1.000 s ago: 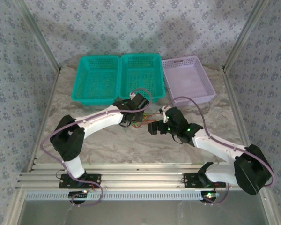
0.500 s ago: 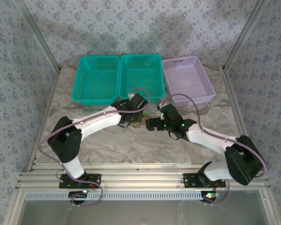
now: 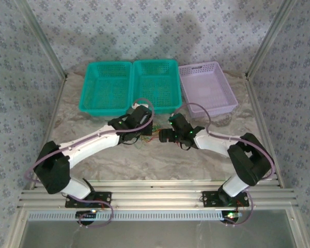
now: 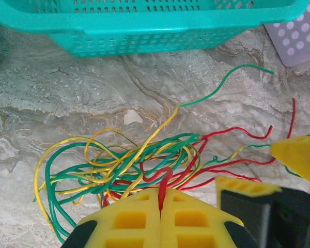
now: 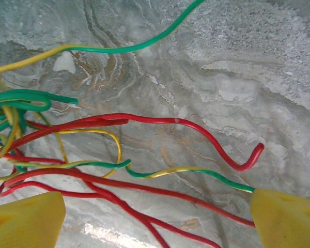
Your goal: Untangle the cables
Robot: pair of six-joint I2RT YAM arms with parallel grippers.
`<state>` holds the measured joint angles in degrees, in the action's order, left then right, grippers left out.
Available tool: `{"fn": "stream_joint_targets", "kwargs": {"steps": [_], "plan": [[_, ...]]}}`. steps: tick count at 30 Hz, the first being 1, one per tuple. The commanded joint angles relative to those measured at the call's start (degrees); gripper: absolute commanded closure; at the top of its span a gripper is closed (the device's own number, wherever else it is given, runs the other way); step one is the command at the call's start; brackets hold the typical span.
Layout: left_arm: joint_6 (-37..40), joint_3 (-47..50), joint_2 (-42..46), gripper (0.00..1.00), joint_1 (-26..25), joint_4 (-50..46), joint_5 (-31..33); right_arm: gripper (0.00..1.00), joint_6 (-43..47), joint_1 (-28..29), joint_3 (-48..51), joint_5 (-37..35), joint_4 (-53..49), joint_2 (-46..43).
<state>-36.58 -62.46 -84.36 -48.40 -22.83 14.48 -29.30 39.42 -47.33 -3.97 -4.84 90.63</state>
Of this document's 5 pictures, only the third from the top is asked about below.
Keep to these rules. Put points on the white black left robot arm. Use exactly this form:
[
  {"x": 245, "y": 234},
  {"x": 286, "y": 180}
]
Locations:
[{"x": 98, "y": 144}]

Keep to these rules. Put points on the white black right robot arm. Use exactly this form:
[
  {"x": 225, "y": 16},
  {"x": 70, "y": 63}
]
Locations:
[{"x": 211, "y": 144}]

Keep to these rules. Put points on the marble pattern table cover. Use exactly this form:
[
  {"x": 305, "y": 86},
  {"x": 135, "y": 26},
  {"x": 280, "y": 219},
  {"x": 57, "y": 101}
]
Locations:
[{"x": 157, "y": 173}]

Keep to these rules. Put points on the teal plastic basket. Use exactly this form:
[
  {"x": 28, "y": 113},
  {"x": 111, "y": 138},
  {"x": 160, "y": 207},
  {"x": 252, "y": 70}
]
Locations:
[
  {"x": 103, "y": 87},
  {"x": 155, "y": 82}
]

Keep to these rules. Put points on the lilac plastic basket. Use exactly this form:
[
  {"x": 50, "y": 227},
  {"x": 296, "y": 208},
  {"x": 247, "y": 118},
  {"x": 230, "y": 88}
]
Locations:
[{"x": 206, "y": 87}]

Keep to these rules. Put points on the black controller board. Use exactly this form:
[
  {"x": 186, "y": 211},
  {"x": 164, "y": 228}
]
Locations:
[
  {"x": 86, "y": 215},
  {"x": 231, "y": 215}
]

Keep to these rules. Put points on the grey metal panel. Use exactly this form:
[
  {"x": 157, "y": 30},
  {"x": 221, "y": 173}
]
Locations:
[{"x": 157, "y": 235}]

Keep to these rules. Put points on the aluminium mounting rail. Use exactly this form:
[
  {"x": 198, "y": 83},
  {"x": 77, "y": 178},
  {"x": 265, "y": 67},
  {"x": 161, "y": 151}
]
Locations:
[{"x": 157, "y": 196}]

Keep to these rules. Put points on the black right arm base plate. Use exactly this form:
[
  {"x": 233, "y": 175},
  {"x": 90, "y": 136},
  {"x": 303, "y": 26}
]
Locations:
[{"x": 209, "y": 199}]

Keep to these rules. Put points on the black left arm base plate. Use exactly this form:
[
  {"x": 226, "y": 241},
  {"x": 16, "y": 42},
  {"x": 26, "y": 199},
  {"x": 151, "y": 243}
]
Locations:
[{"x": 106, "y": 197}]

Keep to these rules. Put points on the aluminium side rail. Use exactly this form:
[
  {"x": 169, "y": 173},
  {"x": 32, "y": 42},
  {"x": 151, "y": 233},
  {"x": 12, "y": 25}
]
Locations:
[{"x": 258, "y": 111}]

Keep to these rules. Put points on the aluminium frame post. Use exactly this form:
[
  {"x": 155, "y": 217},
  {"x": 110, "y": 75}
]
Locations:
[
  {"x": 45, "y": 38},
  {"x": 269, "y": 38}
]

